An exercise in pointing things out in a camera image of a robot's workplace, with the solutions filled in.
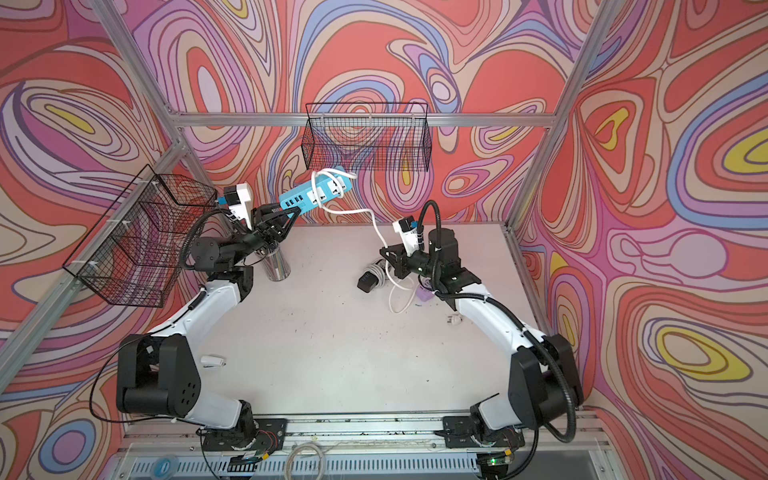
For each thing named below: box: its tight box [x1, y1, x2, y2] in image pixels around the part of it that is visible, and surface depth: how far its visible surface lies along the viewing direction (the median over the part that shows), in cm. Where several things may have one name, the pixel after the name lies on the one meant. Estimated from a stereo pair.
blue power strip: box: [279, 166, 353, 216], surface depth 63 cm
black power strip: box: [357, 259, 385, 293], surface depth 98 cm
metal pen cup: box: [264, 246, 292, 282], surface depth 101 cm
